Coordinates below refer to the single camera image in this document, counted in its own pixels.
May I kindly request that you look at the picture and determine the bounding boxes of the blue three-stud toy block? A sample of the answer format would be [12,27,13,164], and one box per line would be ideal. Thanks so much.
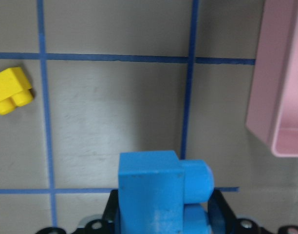
[115,151,214,234]

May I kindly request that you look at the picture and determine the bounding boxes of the pink plastic box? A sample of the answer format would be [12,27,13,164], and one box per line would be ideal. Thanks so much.
[246,0,298,157]

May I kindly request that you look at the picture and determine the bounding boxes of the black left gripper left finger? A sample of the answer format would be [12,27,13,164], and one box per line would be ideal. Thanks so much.
[102,190,120,234]

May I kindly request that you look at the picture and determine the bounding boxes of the yellow two-stud toy block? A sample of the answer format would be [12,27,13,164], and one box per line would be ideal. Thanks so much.
[0,67,34,116]

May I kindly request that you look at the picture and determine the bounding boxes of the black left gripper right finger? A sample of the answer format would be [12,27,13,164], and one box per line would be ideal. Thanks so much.
[207,189,239,234]

